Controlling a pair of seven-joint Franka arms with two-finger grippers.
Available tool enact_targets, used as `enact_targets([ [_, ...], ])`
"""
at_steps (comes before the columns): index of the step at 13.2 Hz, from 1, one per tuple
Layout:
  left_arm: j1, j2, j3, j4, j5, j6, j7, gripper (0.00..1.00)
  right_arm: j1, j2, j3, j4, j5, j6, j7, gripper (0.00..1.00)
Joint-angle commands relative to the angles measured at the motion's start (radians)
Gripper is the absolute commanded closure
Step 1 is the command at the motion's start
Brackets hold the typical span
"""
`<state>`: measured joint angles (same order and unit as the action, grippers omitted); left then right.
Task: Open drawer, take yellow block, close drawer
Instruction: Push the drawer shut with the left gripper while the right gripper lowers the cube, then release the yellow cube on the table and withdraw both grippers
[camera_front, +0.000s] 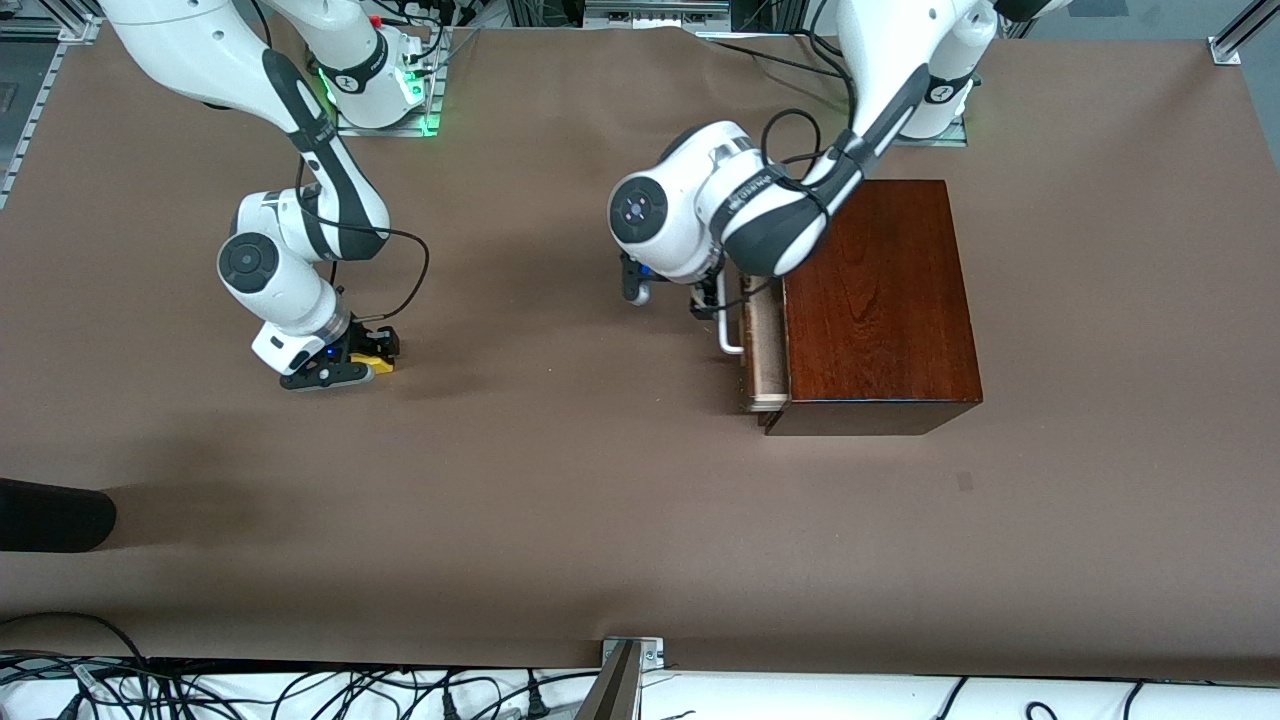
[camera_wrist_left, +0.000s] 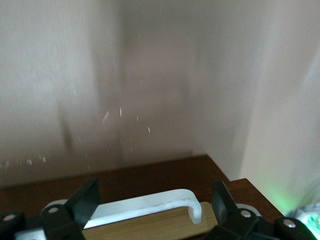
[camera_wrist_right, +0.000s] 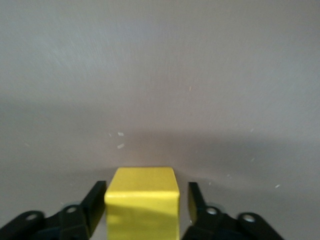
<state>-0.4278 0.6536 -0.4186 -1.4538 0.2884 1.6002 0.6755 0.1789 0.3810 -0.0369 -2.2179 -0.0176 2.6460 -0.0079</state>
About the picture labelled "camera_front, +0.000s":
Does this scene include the wooden drawer with white handle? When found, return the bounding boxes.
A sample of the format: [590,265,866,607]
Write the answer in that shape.
[714,268,793,414]

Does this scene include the dark wooden drawer cabinet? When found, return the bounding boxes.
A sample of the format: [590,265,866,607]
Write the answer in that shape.
[765,180,985,437]

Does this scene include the aluminium equipment rack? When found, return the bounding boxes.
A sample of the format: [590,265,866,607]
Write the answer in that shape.
[505,0,811,37]

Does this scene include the black cylinder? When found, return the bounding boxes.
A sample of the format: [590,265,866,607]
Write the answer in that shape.
[0,478,118,553]

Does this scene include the white lower shelf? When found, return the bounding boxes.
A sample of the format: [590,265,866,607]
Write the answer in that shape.
[0,660,1280,720]

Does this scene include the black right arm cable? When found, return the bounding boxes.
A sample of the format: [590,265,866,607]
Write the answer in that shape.
[295,155,432,323]

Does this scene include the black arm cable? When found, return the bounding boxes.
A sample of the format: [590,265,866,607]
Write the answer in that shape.
[295,155,432,323]
[760,107,857,197]

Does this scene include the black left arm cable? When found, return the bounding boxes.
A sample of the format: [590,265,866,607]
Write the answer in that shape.
[760,107,857,197]

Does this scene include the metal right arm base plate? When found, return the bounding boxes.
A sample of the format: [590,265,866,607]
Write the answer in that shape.
[335,72,444,138]

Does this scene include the black base power cable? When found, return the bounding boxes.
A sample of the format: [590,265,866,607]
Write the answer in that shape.
[708,28,851,79]

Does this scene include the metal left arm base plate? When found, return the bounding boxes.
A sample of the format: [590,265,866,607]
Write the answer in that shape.
[895,112,969,148]

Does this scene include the tangled black cables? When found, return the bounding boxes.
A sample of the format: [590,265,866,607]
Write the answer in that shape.
[0,610,601,720]

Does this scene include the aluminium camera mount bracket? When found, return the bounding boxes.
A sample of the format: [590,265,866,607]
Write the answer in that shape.
[575,637,666,720]

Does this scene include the aluminium frame profile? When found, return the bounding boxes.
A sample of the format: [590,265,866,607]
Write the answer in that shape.
[1207,0,1280,67]
[0,0,103,211]

